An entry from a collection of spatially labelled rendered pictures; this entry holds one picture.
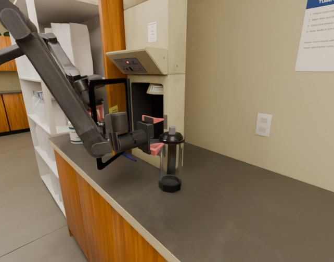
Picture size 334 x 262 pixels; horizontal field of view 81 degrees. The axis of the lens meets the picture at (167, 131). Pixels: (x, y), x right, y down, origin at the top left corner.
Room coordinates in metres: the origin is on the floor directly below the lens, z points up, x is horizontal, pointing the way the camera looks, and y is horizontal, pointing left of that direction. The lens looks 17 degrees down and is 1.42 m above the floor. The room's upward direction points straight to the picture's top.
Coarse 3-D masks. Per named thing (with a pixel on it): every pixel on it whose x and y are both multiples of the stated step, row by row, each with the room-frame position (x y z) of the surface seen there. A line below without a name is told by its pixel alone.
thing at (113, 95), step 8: (88, 88) 0.78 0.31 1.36; (96, 88) 0.82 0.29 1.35; (104, 88) 0.87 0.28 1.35; (112, 88) 0.94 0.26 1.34; (120, 88) 1.00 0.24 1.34; (96, 96) 0.82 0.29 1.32; (104, 96) 0.87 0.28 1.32; (112, 96) 0.93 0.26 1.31; (120, 96) 1.00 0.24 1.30; (96, 104) 0.81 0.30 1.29; (104, 104) 0.86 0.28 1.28; (112, 104) 0.93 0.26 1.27; (120, 104) 0.99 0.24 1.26; (104, 112) 0.86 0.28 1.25; (112, 112) 0.92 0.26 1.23; (104, 120) 0.85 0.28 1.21; (112, 152) 0.89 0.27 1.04; (96, 160) 0.79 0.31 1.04; (104, 160) 0.83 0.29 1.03
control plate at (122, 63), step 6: (114, 60) 1.00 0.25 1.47; (120, 60) 0.97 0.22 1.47; (126, 60) 0.93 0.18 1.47; (132, 60) 0.90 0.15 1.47; (120, 66) 1.02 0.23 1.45; (126, 66) 0.98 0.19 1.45; (132, 66) 0.94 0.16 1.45; (138, 66) 0.91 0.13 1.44; (126, 72) 1.03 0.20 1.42; (132, 72) 0.99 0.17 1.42; (138, 72) 0.96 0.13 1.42; (144, 72) 0.92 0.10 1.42
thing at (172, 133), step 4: (172, 128) 0.73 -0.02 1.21; (164, 132) 0.77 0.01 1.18; (168, 132) 0.77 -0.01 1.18; (172, 132) 0.73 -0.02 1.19; (176, 132) 0.77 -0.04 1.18; (164, 136) 0.72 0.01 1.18; (168, 136) 0.71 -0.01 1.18; (172, 136) 0.71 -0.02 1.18; (176, 136) 0.71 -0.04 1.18; (180, 136) 0.73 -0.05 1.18
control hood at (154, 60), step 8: (136, 48) 0.83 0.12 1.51; (144, 48) 0.78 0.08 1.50; (152, 48) 0.80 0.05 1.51; (160, 48) 0.83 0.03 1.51; (112, 56) 0.98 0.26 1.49; (120, 56) 0.94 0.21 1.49; (128, 56) 0.90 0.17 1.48; (136, 56) 0.85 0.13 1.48; (144, 56) 0.82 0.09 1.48; (152, 56) 0.80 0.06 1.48; (160, 56) 0.83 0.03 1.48; (144, 64) 0.87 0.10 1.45; (152, 64) 0.83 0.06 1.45; (160, 64) 0.83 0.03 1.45; (152, 72) 0.88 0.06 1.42; (160, 72) 0.84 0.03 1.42
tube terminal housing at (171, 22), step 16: (160, 0) 0.89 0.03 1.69; (176, 0) 0.89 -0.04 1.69; (128, 16) 1.06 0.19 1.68; (144, 16) 0.97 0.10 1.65; (160, 16) 0.89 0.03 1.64; (176, 16) 0.89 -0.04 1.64; (128, 32) 1.07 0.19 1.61; (144, 32) 0.97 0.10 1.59; (160, 32) 0.89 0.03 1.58; (176, 32) 0.89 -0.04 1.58; (128, 48) 1.07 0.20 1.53; (176, 48) 0.89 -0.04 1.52; (176, 64) 0.89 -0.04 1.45; (144, 80) 0.98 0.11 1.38; (160, 80) 0.89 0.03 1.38; (176, 80) 0.89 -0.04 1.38; (176, 96) 0.90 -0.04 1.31; (176, 112) 0.90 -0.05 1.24; (176, 128) 0.90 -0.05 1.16; (144, 160) 1.00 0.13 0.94
